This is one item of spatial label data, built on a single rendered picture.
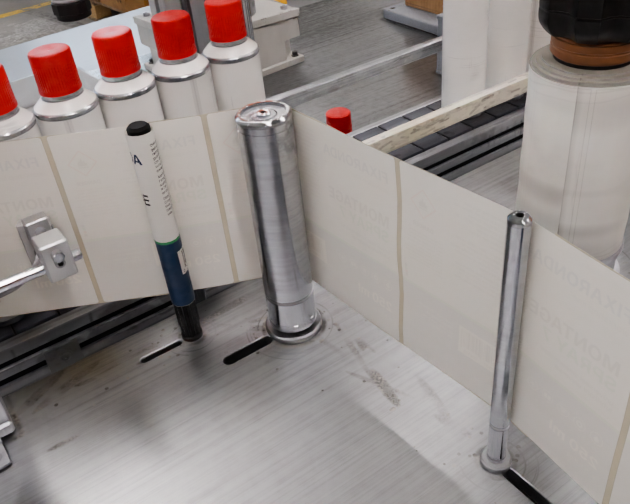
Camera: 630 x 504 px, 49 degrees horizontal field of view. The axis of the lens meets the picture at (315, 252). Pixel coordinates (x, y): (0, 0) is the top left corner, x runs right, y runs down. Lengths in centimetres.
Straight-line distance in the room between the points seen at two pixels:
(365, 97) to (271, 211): 60
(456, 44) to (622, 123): 35
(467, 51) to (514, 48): 7
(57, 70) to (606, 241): 44
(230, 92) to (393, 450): 35
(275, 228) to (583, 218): 23
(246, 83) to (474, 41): 29
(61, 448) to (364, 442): 21
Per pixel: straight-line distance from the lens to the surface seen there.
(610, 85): 50
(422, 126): 78
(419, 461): 47
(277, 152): 46
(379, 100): 104
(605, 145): 52
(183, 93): 63
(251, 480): 47
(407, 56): 84
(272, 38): 117
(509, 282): 36
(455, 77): 85
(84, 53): 142
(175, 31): 62
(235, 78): 65
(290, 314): 53
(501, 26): 87
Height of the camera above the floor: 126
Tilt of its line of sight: 36 degrees down
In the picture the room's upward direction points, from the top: 6 degrees counter-clockwise
